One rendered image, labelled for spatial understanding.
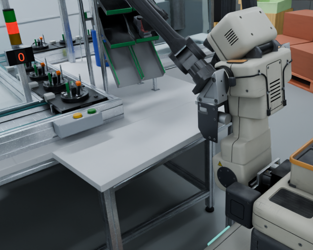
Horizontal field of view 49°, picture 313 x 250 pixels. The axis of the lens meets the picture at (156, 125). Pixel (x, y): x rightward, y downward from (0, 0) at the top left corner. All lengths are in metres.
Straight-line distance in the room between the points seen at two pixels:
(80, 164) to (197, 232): 1.11
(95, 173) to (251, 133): 0.62
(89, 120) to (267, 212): 0.84
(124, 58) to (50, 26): 3.78
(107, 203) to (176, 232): 1.02
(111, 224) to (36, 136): 0.51
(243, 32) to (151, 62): 0.81
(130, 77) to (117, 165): 0.63
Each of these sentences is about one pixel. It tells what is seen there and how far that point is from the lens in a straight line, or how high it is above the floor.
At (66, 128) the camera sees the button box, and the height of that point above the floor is 0.94.
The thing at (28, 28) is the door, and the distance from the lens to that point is 5.46.
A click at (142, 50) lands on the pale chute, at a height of 1.12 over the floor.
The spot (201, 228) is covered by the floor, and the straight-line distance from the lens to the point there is 2.31.
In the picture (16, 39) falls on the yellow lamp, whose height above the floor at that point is 1.28.
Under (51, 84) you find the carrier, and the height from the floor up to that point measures 0.99.
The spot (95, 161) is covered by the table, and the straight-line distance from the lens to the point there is 1.40.
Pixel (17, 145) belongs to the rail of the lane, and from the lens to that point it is 1.57.
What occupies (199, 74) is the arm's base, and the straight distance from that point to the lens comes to 1.18.
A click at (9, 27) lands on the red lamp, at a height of 1.34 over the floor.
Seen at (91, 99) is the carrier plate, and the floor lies 0.97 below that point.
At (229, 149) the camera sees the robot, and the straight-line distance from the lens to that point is 1.41.
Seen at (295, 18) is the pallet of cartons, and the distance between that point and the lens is 5.28.
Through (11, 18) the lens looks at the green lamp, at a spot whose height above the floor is 1.38.
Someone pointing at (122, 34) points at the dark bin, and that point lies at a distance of 1.86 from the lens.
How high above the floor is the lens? 1.57
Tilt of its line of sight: 26 degrees down
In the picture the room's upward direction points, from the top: 4 degrees counter-clockwise
